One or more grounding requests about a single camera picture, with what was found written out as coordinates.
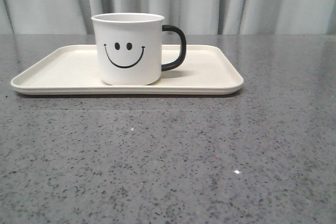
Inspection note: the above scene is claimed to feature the white smiley mug black handle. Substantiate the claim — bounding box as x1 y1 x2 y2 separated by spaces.
91 13 187 86

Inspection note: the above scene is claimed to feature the light grey pleated curtain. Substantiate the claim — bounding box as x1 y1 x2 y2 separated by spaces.
1 0 335 35

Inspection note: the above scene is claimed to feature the cream rectangular plastic tray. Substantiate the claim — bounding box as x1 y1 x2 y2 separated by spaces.
11 45 244 95

